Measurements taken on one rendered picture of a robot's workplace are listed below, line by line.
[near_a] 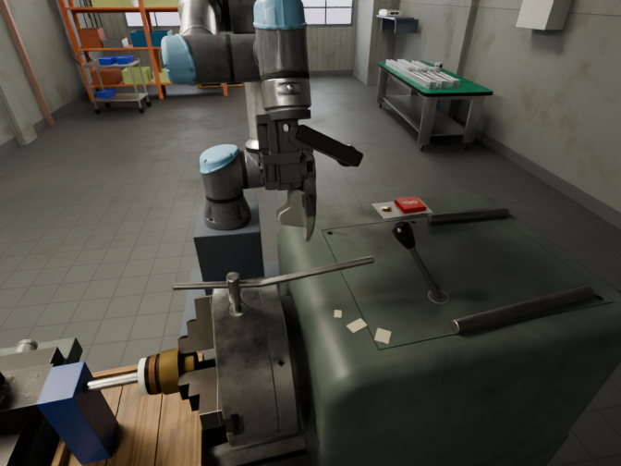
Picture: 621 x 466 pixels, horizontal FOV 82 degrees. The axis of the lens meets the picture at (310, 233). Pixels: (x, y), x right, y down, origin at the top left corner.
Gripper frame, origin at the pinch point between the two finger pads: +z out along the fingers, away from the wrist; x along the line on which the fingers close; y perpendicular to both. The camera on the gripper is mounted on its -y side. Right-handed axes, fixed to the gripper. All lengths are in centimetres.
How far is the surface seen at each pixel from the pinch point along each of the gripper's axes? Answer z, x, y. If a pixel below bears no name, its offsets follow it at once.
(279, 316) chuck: 14.6, 0.0, 6.8
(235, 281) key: 6.0, 1.8, 13.6
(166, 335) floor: 93, -151, 62
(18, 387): 30, -19, 61
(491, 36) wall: -120, -385, -333
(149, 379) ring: 26.0, -5.9, 32.0
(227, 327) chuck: 14.8, 0.3, 15.9
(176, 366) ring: 24.3, -5.9, 26.7
